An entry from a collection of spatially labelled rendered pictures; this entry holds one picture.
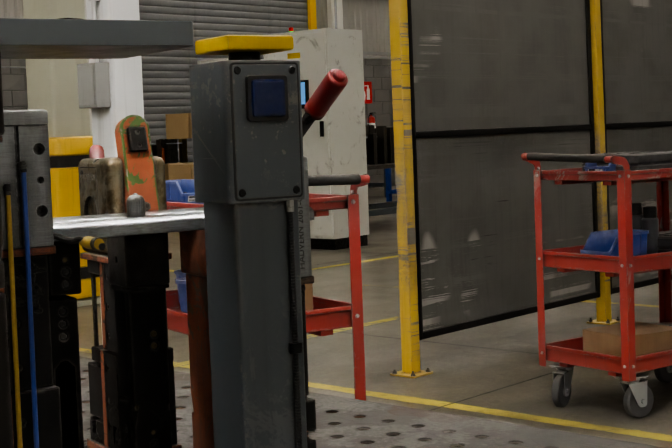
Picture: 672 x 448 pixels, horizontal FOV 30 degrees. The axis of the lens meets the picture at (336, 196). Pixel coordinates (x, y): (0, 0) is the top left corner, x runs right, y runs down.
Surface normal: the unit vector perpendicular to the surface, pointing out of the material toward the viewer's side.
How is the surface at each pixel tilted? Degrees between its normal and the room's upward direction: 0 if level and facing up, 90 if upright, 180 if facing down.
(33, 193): 90
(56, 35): 90
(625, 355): 90
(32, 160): 90
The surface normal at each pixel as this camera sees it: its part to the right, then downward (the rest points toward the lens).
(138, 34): 0.53, 0.03
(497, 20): 0.74, -0.01
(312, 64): -0.66, 0.07
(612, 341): -0.87, 0.06
